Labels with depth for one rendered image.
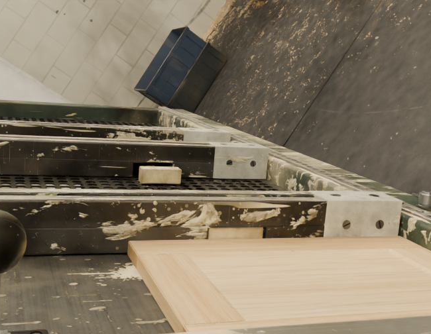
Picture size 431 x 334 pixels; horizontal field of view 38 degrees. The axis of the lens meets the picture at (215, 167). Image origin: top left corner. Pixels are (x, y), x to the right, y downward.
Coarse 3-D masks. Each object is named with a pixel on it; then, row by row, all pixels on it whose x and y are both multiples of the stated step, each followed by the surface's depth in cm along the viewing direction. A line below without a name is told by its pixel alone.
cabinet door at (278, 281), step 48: (192, 240) 82; (240, 240) 84; (288, 240) 86; (336, 240) 88; (384, 240) 90; (192, 288) 65; (240, 288) 67; (288, 288) 68; (336, 288) 70; (384, 288) 71
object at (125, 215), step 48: (0, 192) 78; (48, 192) 79; (96, 192) 81; (144, 192) 84; (192, 192) 86; (240, 192) 89; (288, 192) 92; (336, 192) 94; (48, 240) 77; (96, 240) 79; (144, 240) 81
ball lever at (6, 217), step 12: (0, 216) 36; (12, 216) 36; (0, 228) 35; (12, 228) 35; (0, 240) 35; (12, 240) 35; (24, 240) 36; (0, 252) 35; (12, 252) 35; (24, 252) 37; (0, 264) 35; (12, 264) 36; (0, 276) 38
